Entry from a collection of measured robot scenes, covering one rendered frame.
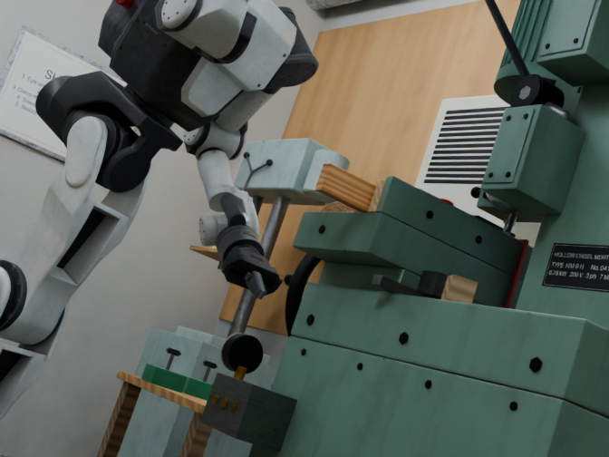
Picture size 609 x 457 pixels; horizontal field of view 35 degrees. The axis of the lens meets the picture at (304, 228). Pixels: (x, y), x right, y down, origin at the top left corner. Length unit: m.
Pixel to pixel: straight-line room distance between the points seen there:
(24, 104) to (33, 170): 0.28
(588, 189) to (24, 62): 3.22
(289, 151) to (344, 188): 2.45
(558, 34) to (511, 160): 0.19
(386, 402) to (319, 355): 0.19
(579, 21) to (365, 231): 0.40
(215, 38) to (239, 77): 0.37
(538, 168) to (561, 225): 0.08
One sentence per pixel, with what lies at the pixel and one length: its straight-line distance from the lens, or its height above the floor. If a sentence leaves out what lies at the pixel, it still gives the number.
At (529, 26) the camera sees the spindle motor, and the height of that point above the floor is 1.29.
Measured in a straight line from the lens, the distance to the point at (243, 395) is 1.41.
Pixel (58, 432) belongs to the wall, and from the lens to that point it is 4.41.
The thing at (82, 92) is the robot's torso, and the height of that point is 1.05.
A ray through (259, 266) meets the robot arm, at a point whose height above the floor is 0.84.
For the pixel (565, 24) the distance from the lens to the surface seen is 1.35.
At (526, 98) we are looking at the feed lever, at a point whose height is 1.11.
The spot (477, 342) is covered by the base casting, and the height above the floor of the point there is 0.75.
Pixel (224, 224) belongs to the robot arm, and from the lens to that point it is 2.02.
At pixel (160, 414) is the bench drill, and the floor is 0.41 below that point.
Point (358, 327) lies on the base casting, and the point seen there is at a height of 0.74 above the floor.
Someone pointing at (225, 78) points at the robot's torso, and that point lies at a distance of 1.86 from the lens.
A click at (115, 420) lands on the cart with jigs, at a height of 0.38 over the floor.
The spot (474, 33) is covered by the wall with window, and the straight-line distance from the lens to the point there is 4.06.
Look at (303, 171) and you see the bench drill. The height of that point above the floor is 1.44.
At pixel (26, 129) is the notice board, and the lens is 4.21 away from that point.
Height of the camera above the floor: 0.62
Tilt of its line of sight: 10 degrees up
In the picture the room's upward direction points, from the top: 19 degrees clockwise
